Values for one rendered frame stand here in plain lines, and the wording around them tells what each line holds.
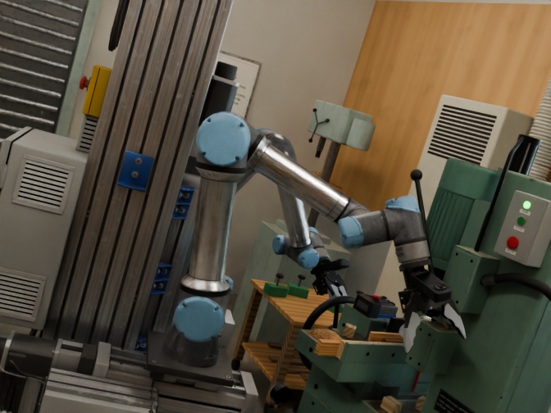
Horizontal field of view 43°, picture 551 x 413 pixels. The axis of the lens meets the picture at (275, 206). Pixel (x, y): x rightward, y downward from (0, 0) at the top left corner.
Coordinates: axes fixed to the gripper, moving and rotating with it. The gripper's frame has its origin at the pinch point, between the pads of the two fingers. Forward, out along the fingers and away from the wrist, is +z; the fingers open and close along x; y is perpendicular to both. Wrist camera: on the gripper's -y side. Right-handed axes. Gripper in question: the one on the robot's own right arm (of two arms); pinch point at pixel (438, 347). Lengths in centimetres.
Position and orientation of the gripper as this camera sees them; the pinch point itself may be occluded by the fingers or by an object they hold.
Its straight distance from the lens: 165.2
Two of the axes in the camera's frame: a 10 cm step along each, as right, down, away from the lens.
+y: -2.7, 1.7, 9.5
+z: 2.0, 9.7, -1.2
